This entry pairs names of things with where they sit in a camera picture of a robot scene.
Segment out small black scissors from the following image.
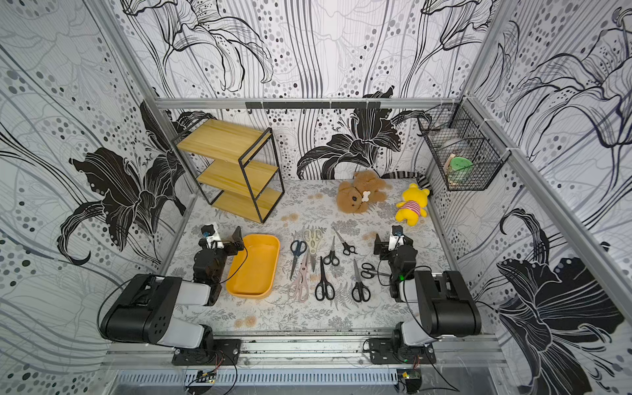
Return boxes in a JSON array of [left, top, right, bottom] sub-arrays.
[[323, 237, 340, 267], [360, 263, 389, 279], [332, 227, 356, 256]]

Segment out yellow storage tray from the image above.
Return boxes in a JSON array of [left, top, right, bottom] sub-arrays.
[[225, 234, 281, 300]]

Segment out blue handled scissors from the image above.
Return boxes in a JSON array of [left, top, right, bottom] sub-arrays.
[[290, 240, 307, 279]]

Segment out beige kitchen scissors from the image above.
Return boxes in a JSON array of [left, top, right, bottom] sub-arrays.
[[303, 227, 324, 272]]

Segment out large black scissors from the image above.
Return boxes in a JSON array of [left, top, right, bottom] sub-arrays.
[[314, 258, 335, 301]]

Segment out pink handled scissors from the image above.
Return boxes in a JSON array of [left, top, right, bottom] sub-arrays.
[[288, 254, 309, 303]]

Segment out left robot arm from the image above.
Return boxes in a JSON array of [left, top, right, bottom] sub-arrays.
[[98, 224, 245, 352]]

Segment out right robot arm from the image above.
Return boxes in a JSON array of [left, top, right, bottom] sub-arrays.
[[374, 226, 482, 348]]

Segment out black scissors right lower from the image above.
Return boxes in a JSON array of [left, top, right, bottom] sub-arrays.
[[352, 259, 371, 303]]

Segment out right circuit box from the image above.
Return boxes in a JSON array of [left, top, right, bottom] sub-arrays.
[[396, 370, 422, 394]]

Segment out brown teddy bear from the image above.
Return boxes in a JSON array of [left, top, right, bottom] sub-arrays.
[[337, 171, 387, 214]]

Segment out yellow plush bear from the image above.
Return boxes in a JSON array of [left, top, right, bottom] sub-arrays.
[[395, 184, 431, 226]]

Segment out wooden three-tier shelf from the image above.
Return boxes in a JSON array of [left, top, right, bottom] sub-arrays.
[[172, 119, 285, 224]]

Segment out green lidded jar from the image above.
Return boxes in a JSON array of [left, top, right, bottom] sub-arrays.
[[447, 156, 473, 185]]

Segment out left circuit board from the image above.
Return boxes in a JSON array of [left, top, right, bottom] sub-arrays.
[[194, 370, 217, 385]]

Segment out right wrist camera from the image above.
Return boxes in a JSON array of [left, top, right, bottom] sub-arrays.
[[388, 225, 405, 251]]

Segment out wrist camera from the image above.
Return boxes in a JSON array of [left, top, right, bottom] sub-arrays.
[[200, 224, 223, 249], [388, 225, 405, 251]]

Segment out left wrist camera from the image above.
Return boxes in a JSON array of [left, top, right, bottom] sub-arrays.
[[200, 224, 223, 249]]

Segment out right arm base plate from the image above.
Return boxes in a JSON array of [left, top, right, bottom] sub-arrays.
[[362, 337, 436, 365]]

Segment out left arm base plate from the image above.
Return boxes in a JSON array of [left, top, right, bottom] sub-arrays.
[[171, 338, 242, 366]]

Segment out aluminium front rail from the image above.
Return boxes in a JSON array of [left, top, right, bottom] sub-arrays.
[[102, 330, 508, 369]]

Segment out black wire basket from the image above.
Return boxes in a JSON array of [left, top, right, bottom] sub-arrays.
[[417, 100, 505, 192]]

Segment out black wall hook bar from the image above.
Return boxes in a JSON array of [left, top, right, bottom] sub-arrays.
[[245, 100, 382, 110]]

